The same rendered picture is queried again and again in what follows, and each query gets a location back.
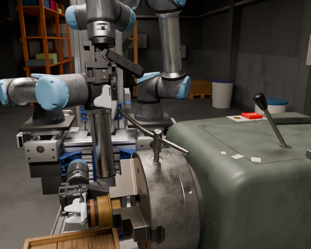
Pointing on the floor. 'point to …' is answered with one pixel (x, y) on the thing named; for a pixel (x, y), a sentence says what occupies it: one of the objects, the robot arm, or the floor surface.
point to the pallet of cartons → (200, 89)
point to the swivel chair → (130, 82)
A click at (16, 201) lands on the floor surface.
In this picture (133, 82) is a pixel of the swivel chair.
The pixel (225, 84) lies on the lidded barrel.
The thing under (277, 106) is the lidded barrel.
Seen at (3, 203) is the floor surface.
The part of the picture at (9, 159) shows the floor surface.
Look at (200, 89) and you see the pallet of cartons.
